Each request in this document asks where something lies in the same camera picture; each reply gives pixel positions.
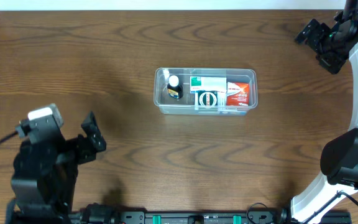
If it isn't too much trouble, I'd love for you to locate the dark Woods syrup bottle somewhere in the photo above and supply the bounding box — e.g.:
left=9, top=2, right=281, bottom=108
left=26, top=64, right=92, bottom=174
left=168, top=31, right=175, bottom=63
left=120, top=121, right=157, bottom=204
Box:
left=167, top=75, right=183, bottom=99

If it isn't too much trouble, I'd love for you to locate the clear plastic container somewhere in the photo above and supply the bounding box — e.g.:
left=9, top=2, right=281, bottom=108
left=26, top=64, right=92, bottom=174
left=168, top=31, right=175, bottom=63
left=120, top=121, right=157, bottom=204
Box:
left=154, top=68, right=258, bottom=115

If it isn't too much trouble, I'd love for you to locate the red medicine box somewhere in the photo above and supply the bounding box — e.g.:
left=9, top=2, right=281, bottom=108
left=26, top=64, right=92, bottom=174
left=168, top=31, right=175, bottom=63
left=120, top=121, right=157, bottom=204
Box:
left=226, top=82, right=249, bottom=106

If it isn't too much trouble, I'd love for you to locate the white green medicine box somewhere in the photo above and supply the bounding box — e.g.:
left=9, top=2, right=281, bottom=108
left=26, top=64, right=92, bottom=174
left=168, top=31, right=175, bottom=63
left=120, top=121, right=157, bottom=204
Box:
left=190, top=77, right=227, bottom=93

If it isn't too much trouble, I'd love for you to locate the green Zam-Buk ointment box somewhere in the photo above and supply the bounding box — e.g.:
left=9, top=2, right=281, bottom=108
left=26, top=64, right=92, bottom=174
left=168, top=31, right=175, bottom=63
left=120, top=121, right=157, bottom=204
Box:
left=197, top=91, right=218, bottom=107

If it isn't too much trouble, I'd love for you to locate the blue white medicine box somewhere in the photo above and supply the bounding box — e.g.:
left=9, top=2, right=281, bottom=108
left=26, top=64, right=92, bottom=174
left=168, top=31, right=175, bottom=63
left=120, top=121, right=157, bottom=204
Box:
left=193, top=91, right=247, bottom=116

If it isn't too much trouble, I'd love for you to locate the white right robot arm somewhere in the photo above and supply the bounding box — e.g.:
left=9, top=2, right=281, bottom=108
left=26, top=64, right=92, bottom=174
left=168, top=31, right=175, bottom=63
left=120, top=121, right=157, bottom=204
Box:
left=224, top=1, right=358, bottom=223

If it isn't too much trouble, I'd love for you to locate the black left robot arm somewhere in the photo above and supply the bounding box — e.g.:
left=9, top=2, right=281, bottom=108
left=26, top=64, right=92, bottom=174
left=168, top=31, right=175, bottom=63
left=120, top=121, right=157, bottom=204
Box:
left=5, top=133, right=106, bottom=223

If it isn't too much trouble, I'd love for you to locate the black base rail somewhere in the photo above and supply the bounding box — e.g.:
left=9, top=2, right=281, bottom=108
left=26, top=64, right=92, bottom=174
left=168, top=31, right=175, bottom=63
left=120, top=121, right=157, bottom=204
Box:
left=73, top=203, right=352, bottom=224

